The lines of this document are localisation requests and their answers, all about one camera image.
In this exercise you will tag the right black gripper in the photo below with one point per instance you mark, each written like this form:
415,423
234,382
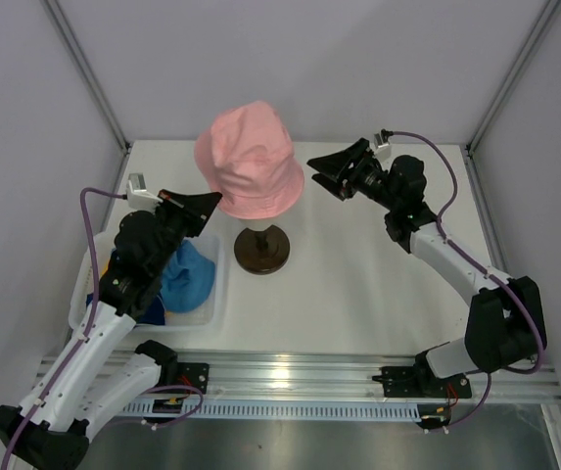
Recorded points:
358,154

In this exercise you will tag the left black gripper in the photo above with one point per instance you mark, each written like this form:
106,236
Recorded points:
195,210

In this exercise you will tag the pink bucket hat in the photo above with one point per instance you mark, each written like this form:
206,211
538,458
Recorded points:
248,156

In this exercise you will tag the light blue bucket hat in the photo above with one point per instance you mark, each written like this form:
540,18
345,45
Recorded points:
187,279

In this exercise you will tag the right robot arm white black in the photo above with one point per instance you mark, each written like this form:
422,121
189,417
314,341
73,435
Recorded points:
505,322

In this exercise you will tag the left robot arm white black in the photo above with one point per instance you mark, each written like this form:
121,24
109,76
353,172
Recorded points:
53,426

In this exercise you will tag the brown round wooden stand base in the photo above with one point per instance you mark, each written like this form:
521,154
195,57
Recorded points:
262,252

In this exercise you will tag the clear plastic bin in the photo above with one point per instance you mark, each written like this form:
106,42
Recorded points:
209,245

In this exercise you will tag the yellow hat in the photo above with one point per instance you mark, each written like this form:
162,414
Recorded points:
106,266

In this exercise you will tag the dark blue hat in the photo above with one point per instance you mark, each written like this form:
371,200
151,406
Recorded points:
155,314

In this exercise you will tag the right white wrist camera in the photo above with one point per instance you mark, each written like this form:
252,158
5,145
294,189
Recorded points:
381,144

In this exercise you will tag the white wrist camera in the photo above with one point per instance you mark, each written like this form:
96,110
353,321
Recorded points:
139,198
381,144

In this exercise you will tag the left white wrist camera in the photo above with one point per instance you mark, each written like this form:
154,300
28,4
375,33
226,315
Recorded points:
139,198

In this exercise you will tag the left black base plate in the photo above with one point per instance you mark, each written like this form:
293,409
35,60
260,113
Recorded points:
192,374

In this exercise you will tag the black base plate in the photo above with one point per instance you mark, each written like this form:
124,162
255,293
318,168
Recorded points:
192,374
412,382

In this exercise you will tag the right side aluminium rail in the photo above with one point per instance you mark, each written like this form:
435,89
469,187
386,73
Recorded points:
497,256

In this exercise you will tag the aluminium rail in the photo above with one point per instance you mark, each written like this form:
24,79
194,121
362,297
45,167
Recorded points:
497,256
341,377

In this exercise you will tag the aluminium front rail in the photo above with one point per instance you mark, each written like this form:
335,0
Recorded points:
341,377

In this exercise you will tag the left aluminium frame post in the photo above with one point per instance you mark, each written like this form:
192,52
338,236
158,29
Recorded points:
69,39

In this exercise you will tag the aluminium frame post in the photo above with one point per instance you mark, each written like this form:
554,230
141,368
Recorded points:
542,24
69,39

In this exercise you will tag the white slotted cable duct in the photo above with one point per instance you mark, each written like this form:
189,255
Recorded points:
373,411

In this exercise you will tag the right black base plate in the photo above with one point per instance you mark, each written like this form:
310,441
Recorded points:
412,382

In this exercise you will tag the right aluminium frame post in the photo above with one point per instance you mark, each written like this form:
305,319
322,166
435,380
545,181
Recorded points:
542,24

